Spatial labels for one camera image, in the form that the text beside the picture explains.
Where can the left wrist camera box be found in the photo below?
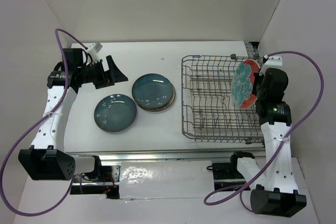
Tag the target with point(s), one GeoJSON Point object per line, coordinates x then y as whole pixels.
{"type": "Point", "coordinates": [93, 50]}

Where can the red teal floral plate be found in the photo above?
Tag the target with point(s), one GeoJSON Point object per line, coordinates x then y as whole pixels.
{"type": "Point", "coordinates": [242, 84]}

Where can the dark teal plate stacked top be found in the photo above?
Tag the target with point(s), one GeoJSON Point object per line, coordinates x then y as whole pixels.
{"type": "Point", "coordinates": [150, 78]}

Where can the aluminium mounting rail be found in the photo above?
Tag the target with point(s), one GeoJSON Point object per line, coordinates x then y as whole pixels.
{"type": "Point", "coordinates": [153, 135]}

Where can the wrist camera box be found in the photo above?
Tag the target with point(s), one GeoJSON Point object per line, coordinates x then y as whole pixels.
{"type": "Point", "coordinates": [93, 50]}
{"type": "Point", "coordinates": [269, 61]}

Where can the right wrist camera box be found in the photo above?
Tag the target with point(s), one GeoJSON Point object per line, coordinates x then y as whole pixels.
{"type": "Point", "coordinates": [269, 61]}

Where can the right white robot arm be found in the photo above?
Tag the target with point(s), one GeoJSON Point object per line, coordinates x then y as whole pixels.
{"type": "Point", "coordinates": [274, 191]}

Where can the patterned plate under stack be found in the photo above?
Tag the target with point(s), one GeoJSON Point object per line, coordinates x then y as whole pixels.
{"type": "Point", "coordinates": [165, 105]}

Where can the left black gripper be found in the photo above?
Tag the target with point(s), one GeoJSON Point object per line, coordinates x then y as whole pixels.
{"type": "Point", "coordinates": [108, 78]}

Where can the dark teal plate left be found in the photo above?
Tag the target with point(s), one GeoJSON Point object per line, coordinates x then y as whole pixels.
{"type": "Point", "coordinates": [115, 113]}

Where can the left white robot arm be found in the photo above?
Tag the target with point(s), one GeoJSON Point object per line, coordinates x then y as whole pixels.
{"type": "Point", "coordinates": [46, 159]}

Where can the grey wire dish rack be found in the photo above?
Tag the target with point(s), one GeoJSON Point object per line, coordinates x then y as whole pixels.
{"type": "Point", "coordinates": [209, 113]}

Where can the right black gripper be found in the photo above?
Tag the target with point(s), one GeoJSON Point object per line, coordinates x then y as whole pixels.
{"type": "Point", "coordinates": [258, 77]}

